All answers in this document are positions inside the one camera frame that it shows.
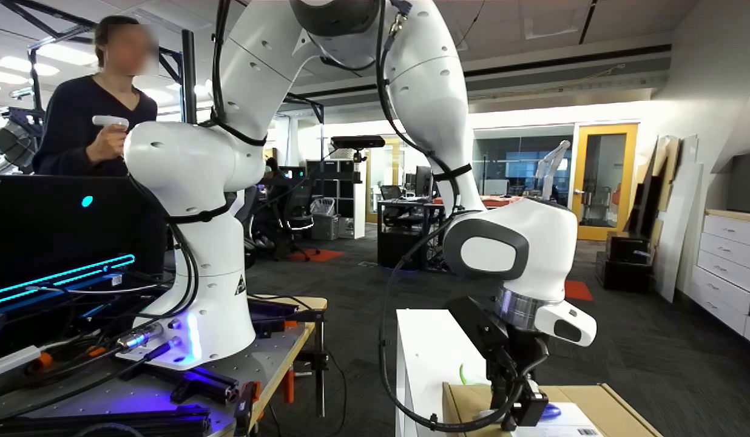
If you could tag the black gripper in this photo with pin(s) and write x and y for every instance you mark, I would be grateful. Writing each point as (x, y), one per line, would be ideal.
(511, 366)

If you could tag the person's hand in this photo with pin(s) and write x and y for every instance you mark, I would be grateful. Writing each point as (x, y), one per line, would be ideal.
(107, 146)

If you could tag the white paper label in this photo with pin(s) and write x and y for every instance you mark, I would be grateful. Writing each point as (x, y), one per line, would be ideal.
(576, 425)

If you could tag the teal lit rail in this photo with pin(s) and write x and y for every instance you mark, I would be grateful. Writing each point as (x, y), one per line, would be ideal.
(59, 280)

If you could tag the blue and white marker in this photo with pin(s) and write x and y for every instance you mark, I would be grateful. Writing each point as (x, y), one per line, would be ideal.
(553, 412)

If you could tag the person in dark sweater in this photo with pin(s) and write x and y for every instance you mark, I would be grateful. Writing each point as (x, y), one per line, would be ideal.
(65, 123)

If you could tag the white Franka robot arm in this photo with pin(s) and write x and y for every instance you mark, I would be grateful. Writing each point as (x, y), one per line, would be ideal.
(194, 245)

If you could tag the black stereo camera bar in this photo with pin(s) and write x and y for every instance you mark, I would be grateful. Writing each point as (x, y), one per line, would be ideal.
(355, 141)

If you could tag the black work table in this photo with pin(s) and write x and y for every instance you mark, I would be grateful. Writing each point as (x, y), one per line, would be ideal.
(402, 235)

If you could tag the red floor mat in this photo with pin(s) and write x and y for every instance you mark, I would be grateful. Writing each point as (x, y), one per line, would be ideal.
(319, 257)

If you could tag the white drawer cabinet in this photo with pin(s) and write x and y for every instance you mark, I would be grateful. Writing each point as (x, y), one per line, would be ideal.
(726, 268)

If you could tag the brown cardboard box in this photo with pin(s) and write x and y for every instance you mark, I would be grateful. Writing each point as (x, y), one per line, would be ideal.
(462, 413)

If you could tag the black office chair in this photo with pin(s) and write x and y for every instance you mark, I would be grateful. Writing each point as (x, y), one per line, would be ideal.
(284, 214)

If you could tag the black floor box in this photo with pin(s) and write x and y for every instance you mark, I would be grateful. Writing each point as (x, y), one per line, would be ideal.
(628, 271)

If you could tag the white leaning board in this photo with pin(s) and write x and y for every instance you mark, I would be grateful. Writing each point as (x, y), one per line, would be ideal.
(681, 226)

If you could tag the yellow framed door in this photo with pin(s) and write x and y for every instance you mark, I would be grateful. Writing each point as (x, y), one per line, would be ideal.
(604, 179)

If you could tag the wooden leaning boards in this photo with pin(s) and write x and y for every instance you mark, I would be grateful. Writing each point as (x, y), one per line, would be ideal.
(654, 185)

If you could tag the white handheld controller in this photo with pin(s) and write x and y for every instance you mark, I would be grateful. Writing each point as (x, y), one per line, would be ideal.
(107, 123)

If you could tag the robot mounting table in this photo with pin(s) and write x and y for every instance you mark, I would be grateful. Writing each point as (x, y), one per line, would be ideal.
(264, 366)

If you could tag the orange floor mat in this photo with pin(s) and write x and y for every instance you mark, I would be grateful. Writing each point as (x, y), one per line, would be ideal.
(580, 293)

